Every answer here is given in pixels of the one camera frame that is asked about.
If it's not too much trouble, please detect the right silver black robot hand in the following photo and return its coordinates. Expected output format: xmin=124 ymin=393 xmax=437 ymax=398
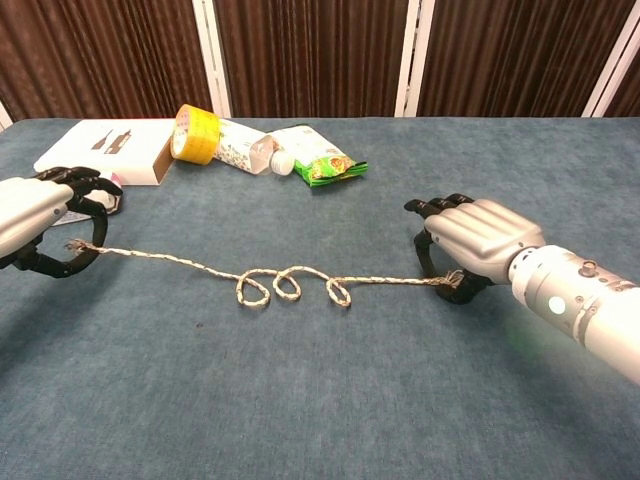
xmin=403 ymin=192 xmax=546 ymax=305

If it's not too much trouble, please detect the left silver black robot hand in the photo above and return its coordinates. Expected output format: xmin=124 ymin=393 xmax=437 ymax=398
xmin=0 ymin=166 xmax=124 ymax=278

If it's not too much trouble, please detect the white braided rope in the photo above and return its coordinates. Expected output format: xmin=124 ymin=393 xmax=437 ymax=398
xmin=64 ymin=238 xmax=465 ymax=310

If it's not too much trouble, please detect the white flat cardboard box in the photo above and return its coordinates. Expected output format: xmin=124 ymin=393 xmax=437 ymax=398
xmin=33 ymin=118 xmax=178 ymax=187

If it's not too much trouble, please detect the yellow packing tape roll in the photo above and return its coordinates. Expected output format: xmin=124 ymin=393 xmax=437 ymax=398
xmin=170 ymin=103 xmax=222 ymax=166

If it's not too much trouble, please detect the green white snack packet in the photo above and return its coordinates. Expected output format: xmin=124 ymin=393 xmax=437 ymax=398
xmin=269 ymin=124 xmax=369 ymax=189

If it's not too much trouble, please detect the clear plastic bottle floral label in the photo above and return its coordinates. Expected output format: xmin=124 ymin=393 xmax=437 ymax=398
xmin=212 ymin=118 xmax=296 ymax=177

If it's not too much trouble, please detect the brown pleated curtain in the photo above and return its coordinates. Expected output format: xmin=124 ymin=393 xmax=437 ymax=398
xmin=0 ymin=0 xmax=640 ymax=122

